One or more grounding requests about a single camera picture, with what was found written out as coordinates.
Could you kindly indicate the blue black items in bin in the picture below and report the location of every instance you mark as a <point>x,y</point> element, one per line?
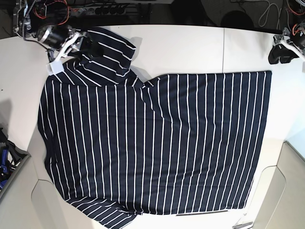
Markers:
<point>10,157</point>

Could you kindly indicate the silver clip bottom right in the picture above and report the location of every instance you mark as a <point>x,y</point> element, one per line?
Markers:
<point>243,223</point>

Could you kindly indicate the white power strip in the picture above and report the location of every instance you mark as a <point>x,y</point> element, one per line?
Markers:
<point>97,10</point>

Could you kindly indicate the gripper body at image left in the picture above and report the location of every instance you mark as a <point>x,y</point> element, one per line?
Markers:
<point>64,39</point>

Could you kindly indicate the black round stool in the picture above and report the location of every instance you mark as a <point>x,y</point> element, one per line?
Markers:
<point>237,20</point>

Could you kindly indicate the white camera box image left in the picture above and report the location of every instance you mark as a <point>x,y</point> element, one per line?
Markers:
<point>54,68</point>

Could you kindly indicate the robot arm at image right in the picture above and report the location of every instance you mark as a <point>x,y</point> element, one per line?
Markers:
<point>297,9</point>

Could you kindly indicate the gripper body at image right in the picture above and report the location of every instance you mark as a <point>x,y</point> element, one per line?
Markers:
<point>292,39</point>

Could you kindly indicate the navy white striped T-shirt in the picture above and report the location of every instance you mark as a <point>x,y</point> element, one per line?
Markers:
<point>118,147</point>

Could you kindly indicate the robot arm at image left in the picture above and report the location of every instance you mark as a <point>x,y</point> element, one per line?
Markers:
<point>45,22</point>

